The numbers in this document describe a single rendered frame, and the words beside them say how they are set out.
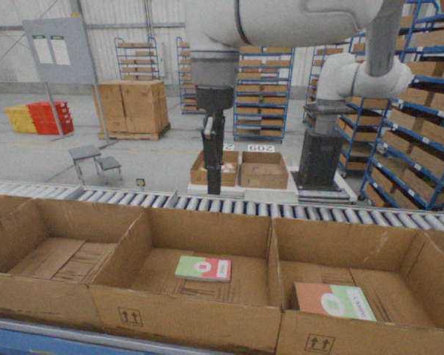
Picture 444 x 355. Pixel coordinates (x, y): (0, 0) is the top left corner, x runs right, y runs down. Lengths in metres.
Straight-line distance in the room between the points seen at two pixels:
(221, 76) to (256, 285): 0.55
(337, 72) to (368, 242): 0.88
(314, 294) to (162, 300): 0.36
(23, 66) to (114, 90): 9.50
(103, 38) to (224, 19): 11.51
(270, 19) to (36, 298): 0.70
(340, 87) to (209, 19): 1.06
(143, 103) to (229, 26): 4.52
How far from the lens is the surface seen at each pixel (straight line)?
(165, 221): 0.78
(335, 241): 0.79
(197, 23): 0.45
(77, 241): 0.99
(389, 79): 1.34
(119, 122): 5.23
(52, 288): 0.65
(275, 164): 1.81
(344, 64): 1.42
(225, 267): 0.76
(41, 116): 6.24
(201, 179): 1.47
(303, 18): 0.36
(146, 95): 4.84
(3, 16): 14.53
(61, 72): 5.28
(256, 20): 0.39
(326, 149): 1.48
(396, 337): 0.60
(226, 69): 0.45
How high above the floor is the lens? 1.46
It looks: 27 degrees down
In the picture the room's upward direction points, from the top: straight up
